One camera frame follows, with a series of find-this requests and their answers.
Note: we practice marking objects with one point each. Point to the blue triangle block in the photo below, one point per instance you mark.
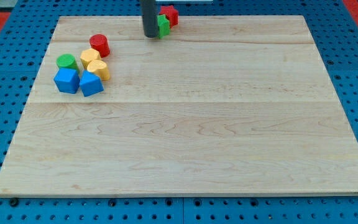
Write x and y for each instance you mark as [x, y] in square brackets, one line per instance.
[90, 84]

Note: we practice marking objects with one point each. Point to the red cylinder block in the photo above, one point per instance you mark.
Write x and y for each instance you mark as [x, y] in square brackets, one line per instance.
[99, 42]

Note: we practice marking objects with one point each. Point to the yellow heart block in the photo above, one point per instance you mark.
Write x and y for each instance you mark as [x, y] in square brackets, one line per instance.
[100, 69]

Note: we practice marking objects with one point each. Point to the yellow pentagon block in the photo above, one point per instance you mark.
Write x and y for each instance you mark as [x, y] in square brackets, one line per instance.
[89, 55]

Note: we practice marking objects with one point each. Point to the light wooden board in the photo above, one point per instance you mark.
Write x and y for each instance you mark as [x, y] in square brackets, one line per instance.
[224, 106]

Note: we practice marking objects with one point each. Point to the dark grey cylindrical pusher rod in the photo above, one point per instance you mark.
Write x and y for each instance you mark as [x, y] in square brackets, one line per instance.
[149, 18]

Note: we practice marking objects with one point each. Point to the red star block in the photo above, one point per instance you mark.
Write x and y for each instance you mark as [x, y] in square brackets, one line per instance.
[171, 14]

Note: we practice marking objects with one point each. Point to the blue cube block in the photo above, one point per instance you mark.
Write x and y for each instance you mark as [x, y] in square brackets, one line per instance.
[67, 80]

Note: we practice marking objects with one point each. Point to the green star block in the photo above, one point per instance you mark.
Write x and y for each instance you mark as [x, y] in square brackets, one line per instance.
[163, 26]

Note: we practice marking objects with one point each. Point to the green cylinder block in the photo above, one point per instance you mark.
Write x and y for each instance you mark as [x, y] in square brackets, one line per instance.
[67, 61]

